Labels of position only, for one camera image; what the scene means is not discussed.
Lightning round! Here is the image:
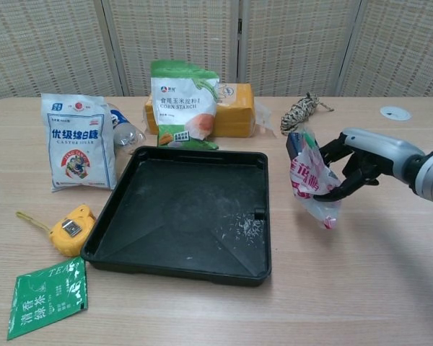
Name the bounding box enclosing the coiled speckled rope bundle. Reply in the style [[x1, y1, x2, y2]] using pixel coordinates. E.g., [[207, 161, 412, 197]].
[[279, 92, 335, 136]]

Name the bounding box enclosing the pile of white shavings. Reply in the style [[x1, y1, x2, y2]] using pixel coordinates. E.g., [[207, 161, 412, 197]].
[[216, 212, 265, 252]]

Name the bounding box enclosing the yellow wrapped package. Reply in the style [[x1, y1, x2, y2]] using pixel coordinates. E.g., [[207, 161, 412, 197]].
[[143, 82, 277, 138]]

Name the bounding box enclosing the empty Pepsi plastic bottle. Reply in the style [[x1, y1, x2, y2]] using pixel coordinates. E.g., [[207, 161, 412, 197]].
[[106, 102, 147, 156]]

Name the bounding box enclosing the pink white seasoning bag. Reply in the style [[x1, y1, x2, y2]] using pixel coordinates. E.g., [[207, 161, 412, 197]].
[[287, 126, 343, 231]]

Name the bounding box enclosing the black plastic tray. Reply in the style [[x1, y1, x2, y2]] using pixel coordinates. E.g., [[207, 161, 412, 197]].
[[80, 145, 272, 288]]

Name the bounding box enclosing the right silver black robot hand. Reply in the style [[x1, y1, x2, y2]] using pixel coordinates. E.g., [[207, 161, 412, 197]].
[[312, 127, 427, 203]]

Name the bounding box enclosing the white round cable grommet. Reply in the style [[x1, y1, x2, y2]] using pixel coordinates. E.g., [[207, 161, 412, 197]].
[[379, 105, 412, 122]]

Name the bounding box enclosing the green tea packet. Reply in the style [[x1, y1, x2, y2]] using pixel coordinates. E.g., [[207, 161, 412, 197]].
[[6, 254, 89, 342]]

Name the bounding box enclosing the green white corn starch bag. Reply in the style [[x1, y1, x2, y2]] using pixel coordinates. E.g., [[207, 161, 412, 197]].
[[150, 59, 221, 151]]

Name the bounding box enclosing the woven folding screen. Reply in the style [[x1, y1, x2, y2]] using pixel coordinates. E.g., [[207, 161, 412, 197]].
[[0, 0, 433, 106]]

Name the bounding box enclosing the yellow tape measure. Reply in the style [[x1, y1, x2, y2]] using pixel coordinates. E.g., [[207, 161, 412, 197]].
[[15, 203, 99, 257]]

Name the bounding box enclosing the white caster sugar bag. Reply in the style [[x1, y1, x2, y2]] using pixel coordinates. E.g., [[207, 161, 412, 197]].
[[40, 92, 120, 193]]

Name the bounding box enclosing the dark blue printed box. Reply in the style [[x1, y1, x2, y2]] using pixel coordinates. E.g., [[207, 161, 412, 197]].
[[285, 131, 306, 161]]

